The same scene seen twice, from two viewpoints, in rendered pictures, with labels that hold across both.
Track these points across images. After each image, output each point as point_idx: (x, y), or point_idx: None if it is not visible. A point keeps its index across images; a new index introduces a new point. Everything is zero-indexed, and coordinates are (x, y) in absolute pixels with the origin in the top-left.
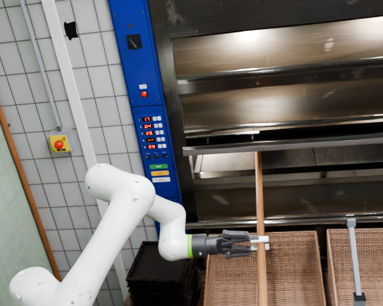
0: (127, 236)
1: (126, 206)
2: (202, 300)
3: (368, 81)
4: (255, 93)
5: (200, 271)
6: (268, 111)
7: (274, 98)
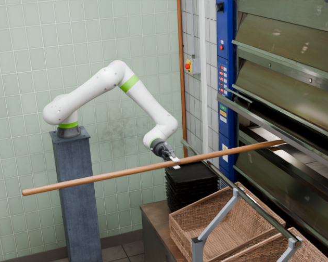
0: (88, 94)
1: (93, 78)
2: (207, 223)
3: None
4: (272, 74)
5: (236, 213)
6: (272, 92)
7: (278, 83)
